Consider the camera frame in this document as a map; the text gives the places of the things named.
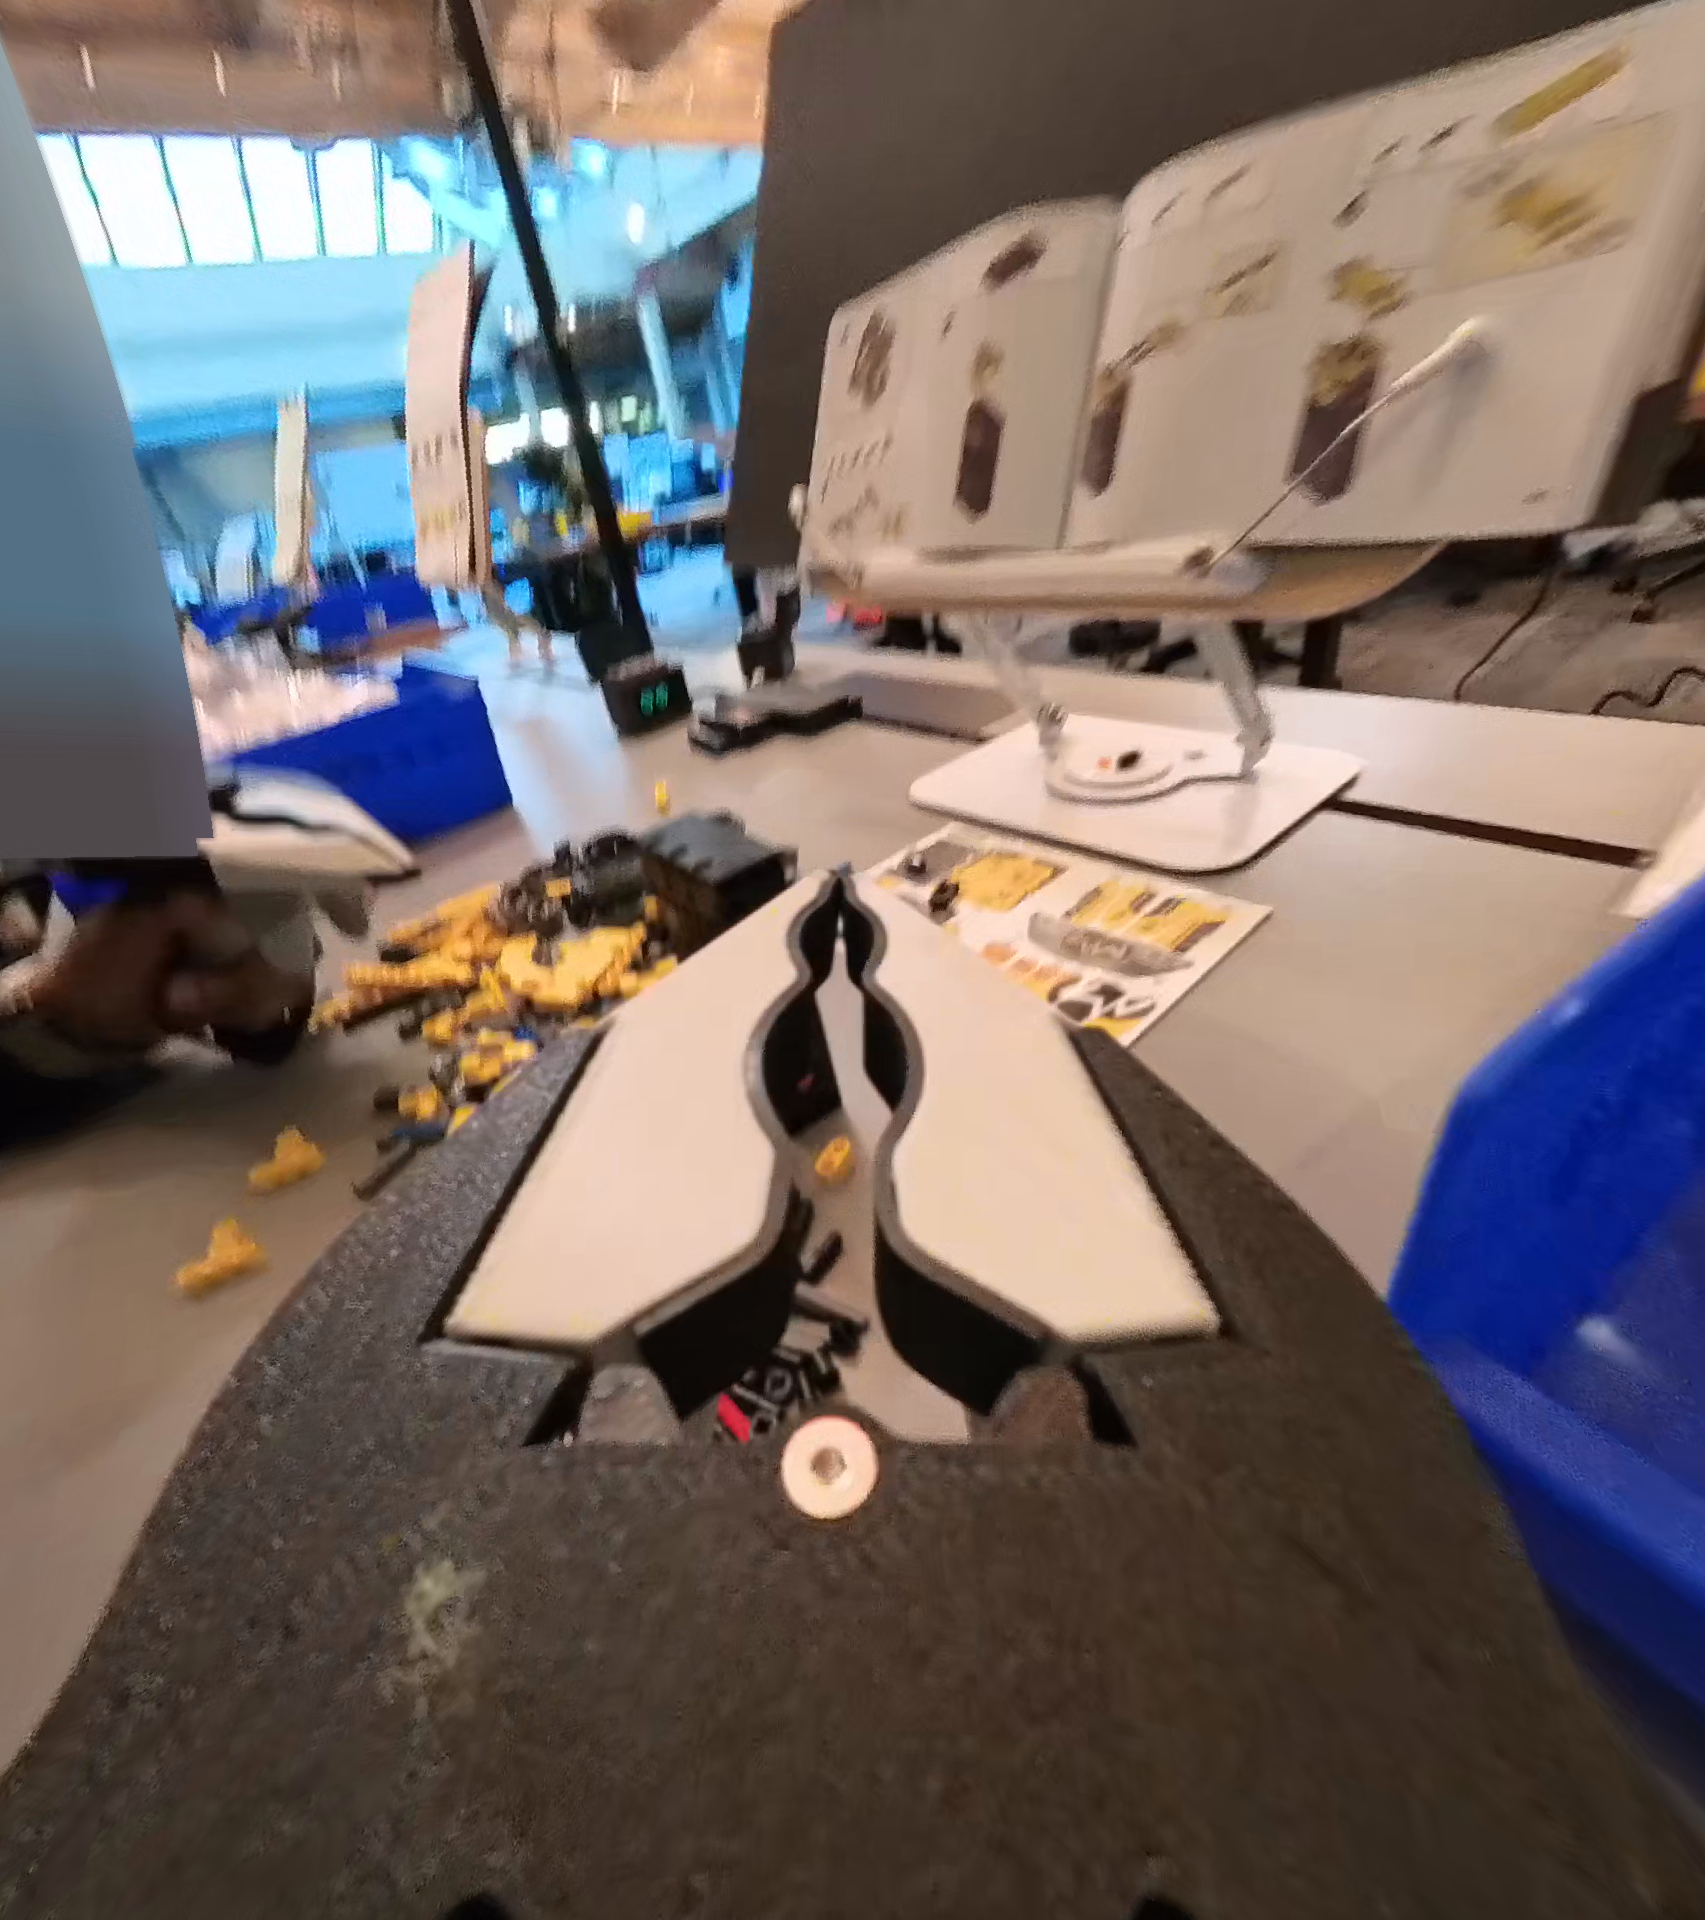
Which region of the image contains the clear plastic bag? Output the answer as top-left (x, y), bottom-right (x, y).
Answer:
top-left (1544, 1140), bottom-right (1705, 1505)

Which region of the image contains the pile of yellow black bricks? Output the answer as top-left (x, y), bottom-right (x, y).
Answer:
top-left (315, 861), bottom-right (687, 1201)

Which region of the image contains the black perforated block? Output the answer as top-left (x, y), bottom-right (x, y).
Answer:
top-left (635, 811), bottom-right (797, 959)

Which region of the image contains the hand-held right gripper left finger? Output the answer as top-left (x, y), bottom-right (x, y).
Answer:
top-left (441, 866), bottom-right (844, 1415)

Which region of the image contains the person's left hand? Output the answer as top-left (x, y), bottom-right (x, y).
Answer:
top-left (43, 887), bottom-right (316, 1070)

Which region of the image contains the white hanging sheet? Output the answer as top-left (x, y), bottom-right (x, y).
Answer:
top-left (408, 243), bottom-right (494, 592)

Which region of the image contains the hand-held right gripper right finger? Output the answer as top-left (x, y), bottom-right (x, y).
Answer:
top-left (840, 866), bottom-right (1224, 1415)

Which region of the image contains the yellow sticker sheet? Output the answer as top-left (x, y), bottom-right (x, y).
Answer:
top-left (863, 824), bottom-right (1273, 1047)

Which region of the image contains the open instruction booklet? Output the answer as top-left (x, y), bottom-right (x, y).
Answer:
top-left (802, 8), bottom-right (1705, 559)

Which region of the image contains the black box with green display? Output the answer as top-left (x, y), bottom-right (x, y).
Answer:
top-left (600, 651), bottom-right (694, 736)

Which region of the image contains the blue plastic storage bin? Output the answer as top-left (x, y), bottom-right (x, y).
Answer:
top-left (224, 662), bottom-right (515, 844)
top-left (1385, 789), bottom-right (1705, 1824)

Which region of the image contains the black clamp mount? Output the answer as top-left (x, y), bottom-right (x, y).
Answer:
top-left (731, 568), bottom-right (809, 687)

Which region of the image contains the black flat electronic device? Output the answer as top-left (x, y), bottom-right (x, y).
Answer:
top-left (687, 675), bottom-right (870, 758)

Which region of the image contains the white book stand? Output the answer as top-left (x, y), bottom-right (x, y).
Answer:
top-left (789, 511), bottom-right (1454, 876)

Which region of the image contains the group of dark sprocket wheels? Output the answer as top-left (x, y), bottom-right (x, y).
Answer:
top-left (525, 832), bottom-right (663, 938)

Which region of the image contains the black slanted pole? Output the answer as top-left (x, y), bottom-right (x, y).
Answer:
top-left (441, 0), bottom-right (651, 680)

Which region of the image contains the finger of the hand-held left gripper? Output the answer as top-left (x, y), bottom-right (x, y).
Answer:
top-left (200, 832), bottom-right (417, 944)
top-left (208, 766), bottom-right (417, 869)

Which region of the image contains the silver wrist bracelet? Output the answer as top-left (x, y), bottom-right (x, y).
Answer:
top-left (0, 959), bottom-right (90, 1075)

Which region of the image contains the pile of black red pins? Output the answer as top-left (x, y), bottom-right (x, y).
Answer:
top-left (707, 1184), bottom-right (870, 1443)

